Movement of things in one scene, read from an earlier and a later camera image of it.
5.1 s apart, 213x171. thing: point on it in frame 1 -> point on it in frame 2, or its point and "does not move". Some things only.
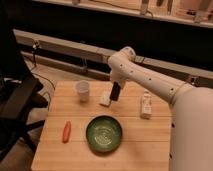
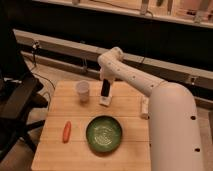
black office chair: (19, 90) does not move
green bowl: (103, 133) does not move
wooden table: (130, 134) does not move
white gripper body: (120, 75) -> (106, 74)
